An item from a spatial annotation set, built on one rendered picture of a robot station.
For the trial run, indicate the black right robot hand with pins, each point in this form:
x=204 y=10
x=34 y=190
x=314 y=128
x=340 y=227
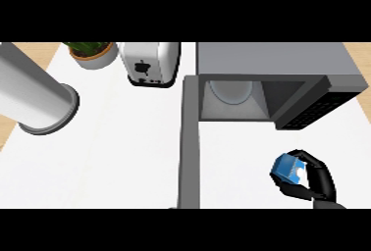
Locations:
x=321 y=178

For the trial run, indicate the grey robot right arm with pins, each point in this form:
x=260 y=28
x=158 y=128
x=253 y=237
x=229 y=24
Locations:
x=327 y=205

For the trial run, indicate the grey microwave door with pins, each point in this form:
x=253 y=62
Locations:
x=189 y=140

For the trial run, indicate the grey microwave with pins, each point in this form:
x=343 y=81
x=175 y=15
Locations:
x=275 y=81

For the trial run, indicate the silver toaster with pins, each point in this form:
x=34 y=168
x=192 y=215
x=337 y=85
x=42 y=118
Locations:
x=151 y=63

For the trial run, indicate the potted green plant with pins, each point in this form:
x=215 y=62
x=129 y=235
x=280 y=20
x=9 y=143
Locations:
x=92 y=54

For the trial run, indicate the white cylindrical canister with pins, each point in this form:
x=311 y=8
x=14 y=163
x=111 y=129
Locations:
x=34 y=94

